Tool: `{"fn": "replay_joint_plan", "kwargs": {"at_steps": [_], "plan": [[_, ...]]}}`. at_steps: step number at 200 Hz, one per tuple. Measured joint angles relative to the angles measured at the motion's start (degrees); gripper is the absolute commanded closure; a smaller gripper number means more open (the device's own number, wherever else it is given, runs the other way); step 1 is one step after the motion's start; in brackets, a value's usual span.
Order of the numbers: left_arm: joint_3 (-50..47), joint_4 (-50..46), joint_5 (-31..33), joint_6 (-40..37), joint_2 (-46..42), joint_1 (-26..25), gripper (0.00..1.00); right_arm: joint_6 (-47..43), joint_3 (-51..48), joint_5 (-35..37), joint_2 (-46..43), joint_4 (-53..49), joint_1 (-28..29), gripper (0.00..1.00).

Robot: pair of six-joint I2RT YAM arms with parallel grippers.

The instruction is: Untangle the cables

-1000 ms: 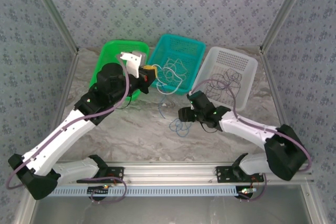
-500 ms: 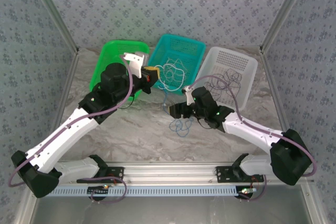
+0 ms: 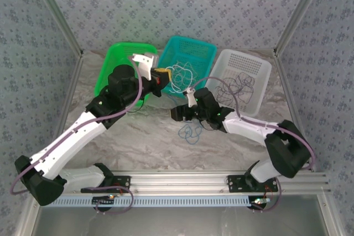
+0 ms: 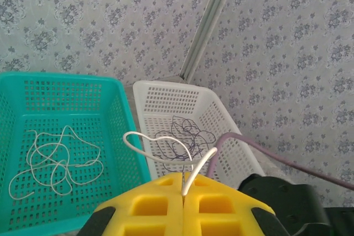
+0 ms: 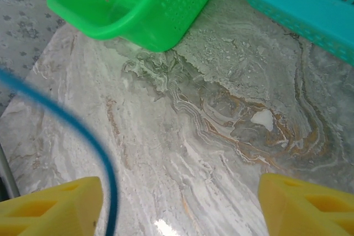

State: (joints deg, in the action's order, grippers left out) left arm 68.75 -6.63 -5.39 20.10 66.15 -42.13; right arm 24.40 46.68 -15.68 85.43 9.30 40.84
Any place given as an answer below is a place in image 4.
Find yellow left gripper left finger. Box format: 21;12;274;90
76;171;185;236

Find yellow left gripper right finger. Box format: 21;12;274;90
183;171;289;236

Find teal plastic basket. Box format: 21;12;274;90
0;71;152;233

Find white plastic basket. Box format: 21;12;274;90
132;80;267;190

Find aluminium frame post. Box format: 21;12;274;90
179;0;241;82

